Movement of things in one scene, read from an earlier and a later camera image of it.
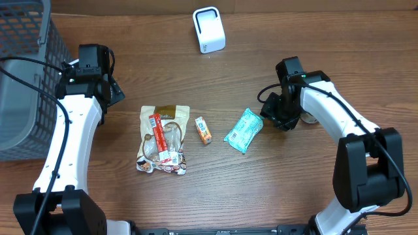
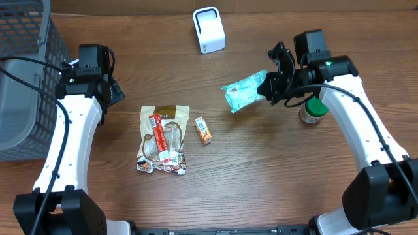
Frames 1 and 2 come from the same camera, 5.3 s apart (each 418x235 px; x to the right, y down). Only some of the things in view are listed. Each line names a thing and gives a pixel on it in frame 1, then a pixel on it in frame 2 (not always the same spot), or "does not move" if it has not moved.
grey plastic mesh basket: x=28 y=117 does not move
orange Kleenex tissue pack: x=203 y=130 does not move
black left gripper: x=117 y=93 does not move
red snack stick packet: x=164 y=156 does not move
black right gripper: x=268 y=111 → x=272 y=83
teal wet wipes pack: x=244 y=132 → x=244 y=91
